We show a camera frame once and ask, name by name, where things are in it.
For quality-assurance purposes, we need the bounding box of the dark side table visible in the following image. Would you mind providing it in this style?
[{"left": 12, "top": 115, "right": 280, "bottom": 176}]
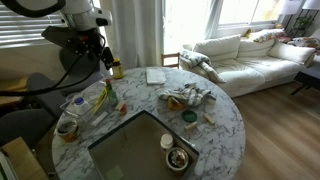
[{"left": 291, "top": 65, "right": 320, "bottom": 95}]

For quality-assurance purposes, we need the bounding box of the striped grey cloth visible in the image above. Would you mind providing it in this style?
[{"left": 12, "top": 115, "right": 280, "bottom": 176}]
[{"left": 159, "top": 83, "right": 216, "bottom": 106}]

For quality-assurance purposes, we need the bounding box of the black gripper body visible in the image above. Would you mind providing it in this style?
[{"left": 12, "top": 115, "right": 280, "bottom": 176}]
[{"left": 41, "top": 26, "right": 114, "bottom": 70}]

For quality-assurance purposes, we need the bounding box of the wooden block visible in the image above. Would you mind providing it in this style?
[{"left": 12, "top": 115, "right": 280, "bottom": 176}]
[
  {"left": 203, "top": 113, "right": 216, "bottom": 125},
  {"left": 184, "top": 122, "right": 197, "bottom": 130}
]

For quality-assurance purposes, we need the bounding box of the grey square tray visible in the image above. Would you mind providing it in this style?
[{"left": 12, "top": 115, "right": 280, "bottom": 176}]
[{"left": 88, "top": 111, "right": 199, "bottom": 180}]

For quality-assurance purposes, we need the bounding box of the floral pillow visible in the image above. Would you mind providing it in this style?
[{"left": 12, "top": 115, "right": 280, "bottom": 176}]
[{"left": 249, "top": 29, "right": 285, "bottom": 43}]

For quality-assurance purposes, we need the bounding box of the bowl with contents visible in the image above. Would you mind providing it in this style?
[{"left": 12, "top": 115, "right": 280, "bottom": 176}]
[{"left": 165, "top": 147, "right": 189, "bottom": 173}]

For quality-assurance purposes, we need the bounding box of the white rectangular eraser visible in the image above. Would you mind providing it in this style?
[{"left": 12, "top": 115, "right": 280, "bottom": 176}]
[{"left": 91, "top": 112, "right": 109, "bottom": 126}]

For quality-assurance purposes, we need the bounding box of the orange item under cloth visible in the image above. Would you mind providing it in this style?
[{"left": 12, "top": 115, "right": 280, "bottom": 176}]
[{"left": 167, "top": 97, "right": 184, "bottom": 111}]

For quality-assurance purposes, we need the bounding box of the wooden chair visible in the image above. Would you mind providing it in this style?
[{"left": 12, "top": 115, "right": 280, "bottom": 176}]
[{"left": 161, "top": 53, "right": 179, "bottom": 68}]

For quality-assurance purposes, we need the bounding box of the green bottle red cap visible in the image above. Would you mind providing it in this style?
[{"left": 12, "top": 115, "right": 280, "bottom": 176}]
[{"left": 105, "top": 79, "right": 118, "bottom": 106}]

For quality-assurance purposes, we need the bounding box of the round tin with lid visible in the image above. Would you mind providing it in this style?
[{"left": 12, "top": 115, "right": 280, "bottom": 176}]
[{"left": 56, "top": 121, "right": 79, "bottom": 143}]

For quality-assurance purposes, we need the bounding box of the brown bottle yellow cap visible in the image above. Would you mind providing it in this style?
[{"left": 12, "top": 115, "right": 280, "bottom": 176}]
[{"left": 112, "top": 58, "right": 124, "bottom": 79}]

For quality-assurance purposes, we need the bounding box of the wooden block left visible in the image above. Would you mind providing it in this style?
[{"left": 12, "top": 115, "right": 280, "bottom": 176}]
[{"left": 184, "top": 122, "right": 197, "bottom": 130}]

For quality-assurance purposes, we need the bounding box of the yellow card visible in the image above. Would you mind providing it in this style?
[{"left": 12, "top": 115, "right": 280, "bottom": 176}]
[{"left": 93, "top": 87, "right": 107, "bottom": 113}]

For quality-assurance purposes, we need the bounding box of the white bottle blue cap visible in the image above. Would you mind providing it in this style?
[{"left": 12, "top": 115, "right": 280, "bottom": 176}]
[{"left": 74, "top": 97, "right": 90, "bottom": 115}]

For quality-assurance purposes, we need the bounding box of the green round lid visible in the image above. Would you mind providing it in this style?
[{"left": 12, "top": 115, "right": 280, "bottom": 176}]
[{"left": 182, "top": 110, "right": 197, "bottom": 123}]

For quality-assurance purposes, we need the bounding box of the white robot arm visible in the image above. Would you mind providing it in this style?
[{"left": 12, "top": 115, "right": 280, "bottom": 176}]
[{"left": 1, "top": 0, "right": 114, "bottom": 69}]

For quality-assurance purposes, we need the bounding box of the red and tan small item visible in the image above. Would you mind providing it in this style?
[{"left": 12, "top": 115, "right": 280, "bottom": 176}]
[{"left": 116, "top": 101, "right": 127, "bottom": 115}]

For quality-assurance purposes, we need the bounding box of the white sofa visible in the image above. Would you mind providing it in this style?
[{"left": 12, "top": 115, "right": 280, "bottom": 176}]
[{"left": 179, "top": 34, "right": 315, "bottom": 97}]

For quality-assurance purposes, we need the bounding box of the white curtain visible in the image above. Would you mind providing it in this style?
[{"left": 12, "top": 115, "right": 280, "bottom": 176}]
[{"left": 100, "top": 0, "right": 163, "bottom": 69}]

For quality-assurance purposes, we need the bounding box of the grey office chair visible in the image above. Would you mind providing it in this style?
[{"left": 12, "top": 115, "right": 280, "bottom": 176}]
[{"left": 0, "top": 46, "right": 111, "bottom": 148}]

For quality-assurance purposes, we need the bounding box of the wooden block right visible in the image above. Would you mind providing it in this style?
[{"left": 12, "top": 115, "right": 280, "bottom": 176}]
[{"left": 203, "top": 113, "right": 216, "bottom": 125}]

